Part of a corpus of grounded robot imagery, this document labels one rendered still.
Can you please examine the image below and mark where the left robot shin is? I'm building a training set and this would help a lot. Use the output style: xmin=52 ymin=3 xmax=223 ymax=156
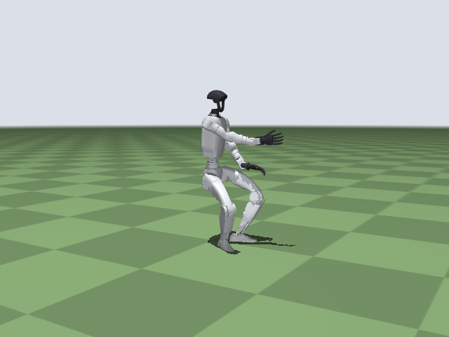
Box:
xmin=236 ymin=200 xmax=265 ymax=236

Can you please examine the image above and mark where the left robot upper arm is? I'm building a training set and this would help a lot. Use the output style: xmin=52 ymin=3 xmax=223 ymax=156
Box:
xmin=224 ymin=117 xmax=236 ymax=152

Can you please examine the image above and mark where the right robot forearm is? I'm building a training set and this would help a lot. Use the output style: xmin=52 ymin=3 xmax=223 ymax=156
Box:
xmin=228 ymin=132 xmax=261 ymax=147

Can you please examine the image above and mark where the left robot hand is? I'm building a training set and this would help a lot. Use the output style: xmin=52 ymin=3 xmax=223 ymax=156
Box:
xmin=241 ymin=163 xmax=265 ymax=175

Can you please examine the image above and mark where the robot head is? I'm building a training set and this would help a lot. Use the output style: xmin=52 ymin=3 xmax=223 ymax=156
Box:
xmin=207 ymin=90 xmax=227 ymax=118

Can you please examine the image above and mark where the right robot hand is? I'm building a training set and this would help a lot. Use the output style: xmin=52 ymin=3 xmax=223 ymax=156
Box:
xmin=255 ymin=129 xmax=283 ymax=145

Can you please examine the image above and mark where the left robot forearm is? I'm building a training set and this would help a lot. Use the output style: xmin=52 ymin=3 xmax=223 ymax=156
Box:
xmin=230 ymin=147 xmax=246 ymax=171

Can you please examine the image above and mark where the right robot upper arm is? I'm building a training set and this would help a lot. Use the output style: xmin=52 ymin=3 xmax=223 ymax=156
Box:
xmin=202 ymin=117 xmax=233 ymax=143

